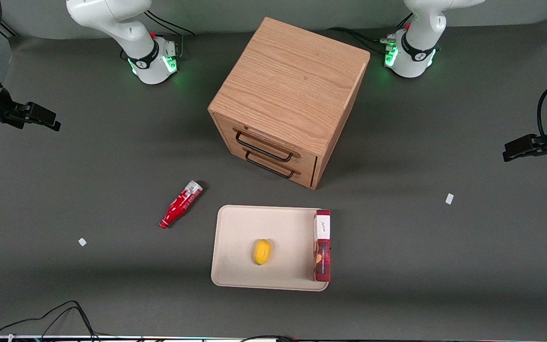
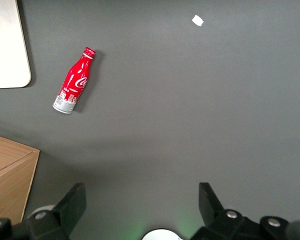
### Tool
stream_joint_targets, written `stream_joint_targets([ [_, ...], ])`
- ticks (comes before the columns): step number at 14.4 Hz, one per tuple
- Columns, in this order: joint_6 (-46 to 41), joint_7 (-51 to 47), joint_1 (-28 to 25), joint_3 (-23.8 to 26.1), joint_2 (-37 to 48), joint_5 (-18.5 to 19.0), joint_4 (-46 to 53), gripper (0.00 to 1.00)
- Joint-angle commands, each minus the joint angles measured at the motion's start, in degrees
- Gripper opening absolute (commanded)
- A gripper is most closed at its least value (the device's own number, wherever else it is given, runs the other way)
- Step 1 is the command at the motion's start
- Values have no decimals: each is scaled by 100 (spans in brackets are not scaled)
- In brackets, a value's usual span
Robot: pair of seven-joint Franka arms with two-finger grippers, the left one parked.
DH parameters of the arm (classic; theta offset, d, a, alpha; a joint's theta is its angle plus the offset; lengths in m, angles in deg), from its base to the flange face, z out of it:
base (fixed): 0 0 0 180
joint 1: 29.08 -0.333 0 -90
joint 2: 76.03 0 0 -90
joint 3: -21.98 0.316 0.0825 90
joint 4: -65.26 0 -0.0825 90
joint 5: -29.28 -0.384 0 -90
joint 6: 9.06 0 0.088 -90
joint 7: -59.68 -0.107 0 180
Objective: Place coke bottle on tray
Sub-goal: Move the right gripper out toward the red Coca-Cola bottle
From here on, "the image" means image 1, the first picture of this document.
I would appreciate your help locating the beige plastic tray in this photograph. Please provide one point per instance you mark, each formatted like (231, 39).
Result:
(273, 228)

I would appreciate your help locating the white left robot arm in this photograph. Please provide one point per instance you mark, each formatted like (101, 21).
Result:
(418, 42)

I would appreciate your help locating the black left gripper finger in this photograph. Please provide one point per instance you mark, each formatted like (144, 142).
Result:
(520, 142)
(515, 155)

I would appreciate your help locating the red ketchup bottle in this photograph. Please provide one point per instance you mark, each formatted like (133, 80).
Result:
(180, 205)

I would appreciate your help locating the yellow lemon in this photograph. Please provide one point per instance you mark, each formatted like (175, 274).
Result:
(262, 251)

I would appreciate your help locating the wooden two-drawer cabinet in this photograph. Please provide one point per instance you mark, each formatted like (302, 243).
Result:
(292, 90)

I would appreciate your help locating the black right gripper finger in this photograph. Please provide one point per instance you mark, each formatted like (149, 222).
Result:
(43, 113)
(48, 125)

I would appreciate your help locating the red cookie box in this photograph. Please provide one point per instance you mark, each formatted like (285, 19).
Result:
(322, 247)

